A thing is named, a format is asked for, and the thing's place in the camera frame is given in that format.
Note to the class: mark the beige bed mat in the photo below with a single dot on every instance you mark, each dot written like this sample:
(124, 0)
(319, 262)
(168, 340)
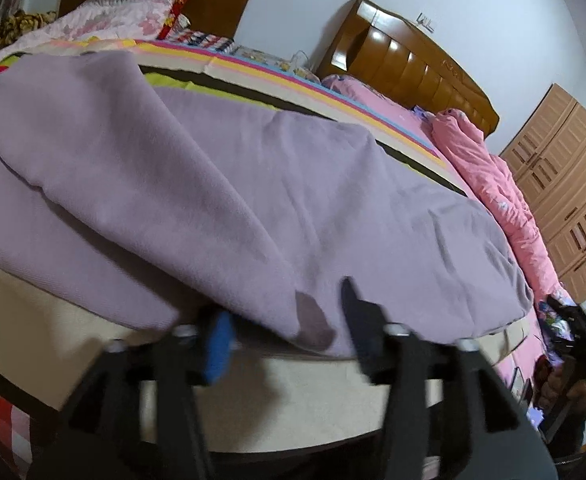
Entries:
(298, 400)

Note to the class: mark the navy red striped cloth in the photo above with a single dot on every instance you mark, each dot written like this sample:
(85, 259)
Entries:
(203, 40)

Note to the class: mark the light wooden wardrobe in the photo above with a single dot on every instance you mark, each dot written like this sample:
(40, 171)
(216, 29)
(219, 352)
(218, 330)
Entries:
(563, 185)

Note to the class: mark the pink floral pillow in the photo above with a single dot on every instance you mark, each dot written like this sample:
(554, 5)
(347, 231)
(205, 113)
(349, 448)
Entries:
(123, 10)

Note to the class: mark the pink quilt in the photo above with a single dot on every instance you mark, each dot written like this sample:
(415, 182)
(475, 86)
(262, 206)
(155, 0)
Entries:
(478, 165)

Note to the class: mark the rainbow striped bed sheet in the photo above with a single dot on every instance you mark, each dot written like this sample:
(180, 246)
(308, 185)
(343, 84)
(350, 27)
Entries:
(273, 80)

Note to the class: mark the metal wall hook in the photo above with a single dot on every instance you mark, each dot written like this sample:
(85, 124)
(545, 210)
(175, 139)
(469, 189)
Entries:
(425, 22)

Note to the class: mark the lilac pants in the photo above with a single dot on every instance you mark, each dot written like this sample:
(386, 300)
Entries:
(223, 200)

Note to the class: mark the carved wooden headboard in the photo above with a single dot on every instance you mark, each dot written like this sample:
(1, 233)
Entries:
(398, 55)

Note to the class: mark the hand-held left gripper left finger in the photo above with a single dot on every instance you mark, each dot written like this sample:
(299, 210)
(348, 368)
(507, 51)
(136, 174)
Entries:
(218, 350)

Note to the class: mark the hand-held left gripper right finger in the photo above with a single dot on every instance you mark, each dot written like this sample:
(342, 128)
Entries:
(362, 331)

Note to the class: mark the cartoon print cloth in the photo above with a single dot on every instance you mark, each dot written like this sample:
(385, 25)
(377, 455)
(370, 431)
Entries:
(263, 57)

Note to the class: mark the brown yellow blanket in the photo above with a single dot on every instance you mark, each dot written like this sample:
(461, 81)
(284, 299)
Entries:
(18, 25)

